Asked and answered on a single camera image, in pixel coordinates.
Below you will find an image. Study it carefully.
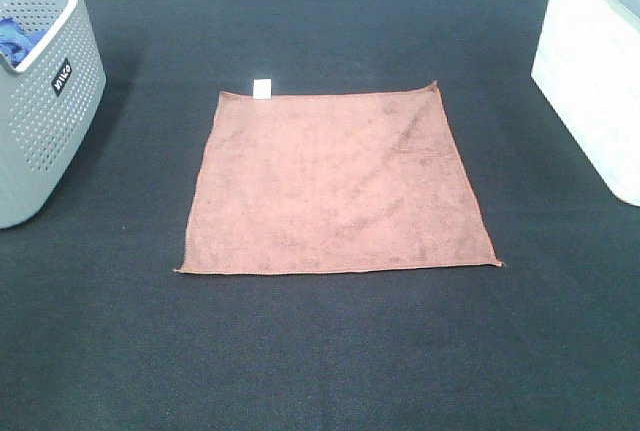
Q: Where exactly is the grey perforated laundry basket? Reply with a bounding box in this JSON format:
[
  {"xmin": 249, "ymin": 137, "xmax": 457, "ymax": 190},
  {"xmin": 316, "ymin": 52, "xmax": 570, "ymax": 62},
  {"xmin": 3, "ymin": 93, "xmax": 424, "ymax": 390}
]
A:
[{"xmin": 1, "ymin": 0, "xmax": 106, "ymax": 229}]

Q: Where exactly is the blue cloth in basket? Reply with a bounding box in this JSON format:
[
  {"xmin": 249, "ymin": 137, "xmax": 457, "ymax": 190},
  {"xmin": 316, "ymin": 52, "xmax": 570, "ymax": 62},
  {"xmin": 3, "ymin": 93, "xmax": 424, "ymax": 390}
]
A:
[{"xmin": 1, "ymin": 17, "xmax": 45, "ymax": 67}]

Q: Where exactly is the black table mat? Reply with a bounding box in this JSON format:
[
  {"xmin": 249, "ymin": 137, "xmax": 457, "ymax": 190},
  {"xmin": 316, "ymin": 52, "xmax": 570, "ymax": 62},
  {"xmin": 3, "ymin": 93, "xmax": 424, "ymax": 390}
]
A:
[{"xmin": 1, "ymin": 0, "xmax": 639, "ymax": 430}]

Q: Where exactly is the white plastic storage bin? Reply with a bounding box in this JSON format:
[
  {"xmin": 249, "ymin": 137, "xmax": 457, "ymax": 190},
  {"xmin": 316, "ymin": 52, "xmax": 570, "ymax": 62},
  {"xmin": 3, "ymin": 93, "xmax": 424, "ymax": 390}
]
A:
[{"xmin": 531, "ymin": 0, "xmax": 639, "ymax": 206}]

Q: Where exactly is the brown microfibre towel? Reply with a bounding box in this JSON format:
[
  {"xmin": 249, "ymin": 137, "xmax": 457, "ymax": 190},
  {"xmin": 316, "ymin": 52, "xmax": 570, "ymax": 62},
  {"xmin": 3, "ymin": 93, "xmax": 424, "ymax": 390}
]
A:
[{"xmin": 181, "ymin": 84, "xmax": 499, "ymax": 275}]

